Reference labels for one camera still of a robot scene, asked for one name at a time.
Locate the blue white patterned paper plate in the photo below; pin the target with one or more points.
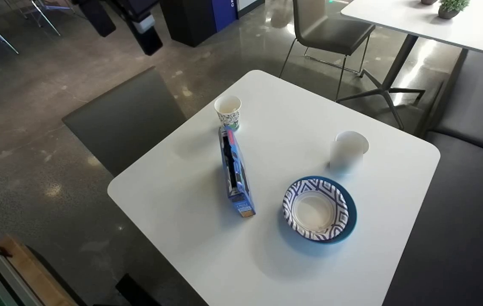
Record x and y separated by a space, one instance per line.
315 212

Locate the blue bowl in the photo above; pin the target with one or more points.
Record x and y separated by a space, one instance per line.
352 219

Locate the blue rectangular box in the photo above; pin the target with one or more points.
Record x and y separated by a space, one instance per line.
236 181

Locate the patterned white paper cup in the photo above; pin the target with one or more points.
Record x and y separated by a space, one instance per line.
347 152
228 108

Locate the dark grey chair seat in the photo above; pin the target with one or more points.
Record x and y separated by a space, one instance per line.
124 120

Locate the black and blue cabinet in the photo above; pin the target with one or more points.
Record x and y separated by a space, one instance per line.
195 20

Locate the black chair with metal legs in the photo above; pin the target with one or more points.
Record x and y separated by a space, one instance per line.
332 32

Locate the black table base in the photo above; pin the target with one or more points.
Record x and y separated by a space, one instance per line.
136 292

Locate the wooden pallet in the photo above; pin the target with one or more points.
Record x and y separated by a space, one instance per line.
25 273

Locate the small green potted plant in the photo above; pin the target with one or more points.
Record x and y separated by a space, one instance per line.
452 8

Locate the white side table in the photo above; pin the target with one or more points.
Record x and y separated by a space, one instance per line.
480 23

